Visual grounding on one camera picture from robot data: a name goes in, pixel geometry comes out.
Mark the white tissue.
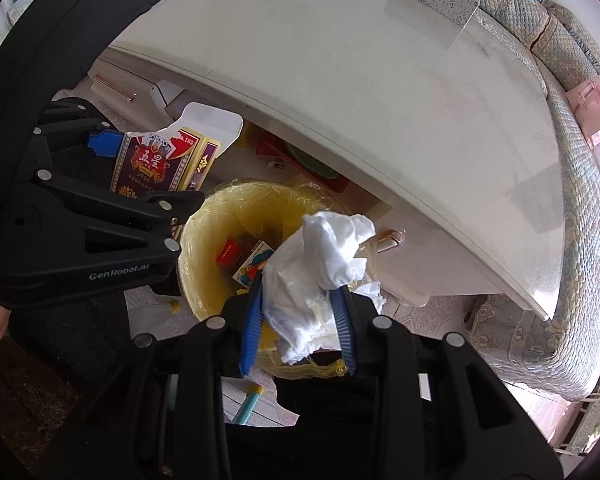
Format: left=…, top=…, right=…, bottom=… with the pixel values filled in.
left=262, top=211, right=386, bottom=366

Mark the green plate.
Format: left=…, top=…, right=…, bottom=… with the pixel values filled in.
left=285, top=142, right=332, bottom=175

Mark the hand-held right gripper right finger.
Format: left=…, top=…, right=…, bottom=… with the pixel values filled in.
left=329, top=285, right=563, bottom=480

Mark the waste bin with yellow liner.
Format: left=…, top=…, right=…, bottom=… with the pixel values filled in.
left=176, top=180, right=396, bottom=378

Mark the white metal rack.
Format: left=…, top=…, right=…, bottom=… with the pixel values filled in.
left=555, top=394, right=600, bottom=457

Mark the silver drawer handle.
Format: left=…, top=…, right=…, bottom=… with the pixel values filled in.
left=375, top=229, right=407, bottom=254

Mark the pink plastic bag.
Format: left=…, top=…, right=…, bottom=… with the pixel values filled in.
left=565, top=77, right=600, bottom=153

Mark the flat red box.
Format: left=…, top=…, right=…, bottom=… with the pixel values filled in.
left=255, top=137, right=342, bottom=196

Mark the brown fuzzy cushion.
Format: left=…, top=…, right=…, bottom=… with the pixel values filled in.
left=0, top=345, right=106, bottom=461

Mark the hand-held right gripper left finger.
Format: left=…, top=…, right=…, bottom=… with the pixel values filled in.
left=40, top=280, right=268, bottom=480

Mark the white coffee table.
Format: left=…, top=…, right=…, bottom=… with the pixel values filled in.
left=87, top=0, right=568, bottom=321

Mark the blue pen with yellow cap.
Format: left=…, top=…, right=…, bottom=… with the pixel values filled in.
left=232, top=382, right=266, bottom=426

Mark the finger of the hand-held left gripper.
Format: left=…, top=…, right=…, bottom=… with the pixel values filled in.
left=10, top=167, right=206, bottom=262
left=30, top=97, right=128, bottom=161

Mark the blue printed carton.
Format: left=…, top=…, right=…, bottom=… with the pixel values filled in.
left=232, top=247, right=277, bottom=292

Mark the white paper sheet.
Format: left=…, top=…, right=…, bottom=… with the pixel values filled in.
left=125, top=287, right=181, bottom=342

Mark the copper drawer handle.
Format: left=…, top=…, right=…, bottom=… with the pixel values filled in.
left=92, top=72, right=137, bottom=103

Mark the purple playing card box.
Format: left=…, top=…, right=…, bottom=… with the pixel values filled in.
left=110, top=102, right=243, bottom=196

